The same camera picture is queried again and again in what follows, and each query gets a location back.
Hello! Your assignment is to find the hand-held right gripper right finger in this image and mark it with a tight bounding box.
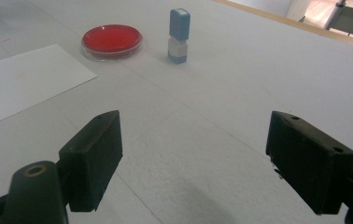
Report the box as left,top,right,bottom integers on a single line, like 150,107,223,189
264,110,353,216

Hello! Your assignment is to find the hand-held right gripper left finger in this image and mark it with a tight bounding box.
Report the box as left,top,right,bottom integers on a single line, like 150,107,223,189
58,109,124,213

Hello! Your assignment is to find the white paper sheet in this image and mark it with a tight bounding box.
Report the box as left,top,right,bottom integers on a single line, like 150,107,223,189
0,43,99,132

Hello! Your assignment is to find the red ink pad dish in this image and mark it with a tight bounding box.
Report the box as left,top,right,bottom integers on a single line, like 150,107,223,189
80,23,144,61

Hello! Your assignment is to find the blue stamp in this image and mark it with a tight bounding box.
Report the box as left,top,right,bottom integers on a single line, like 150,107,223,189
167,36,189,65

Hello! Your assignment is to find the blue stamp cap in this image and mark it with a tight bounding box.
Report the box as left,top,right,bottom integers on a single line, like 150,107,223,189
169,7,191,42

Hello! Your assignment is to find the white table cover board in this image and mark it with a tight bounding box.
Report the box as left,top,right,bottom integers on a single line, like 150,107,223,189
0,0,353,224

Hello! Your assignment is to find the wooden table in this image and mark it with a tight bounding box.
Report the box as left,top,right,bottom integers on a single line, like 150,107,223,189
211,0,353,51

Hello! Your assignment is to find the white metal desk frame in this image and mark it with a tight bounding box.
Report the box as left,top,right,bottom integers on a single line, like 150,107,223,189
323,0,353,41

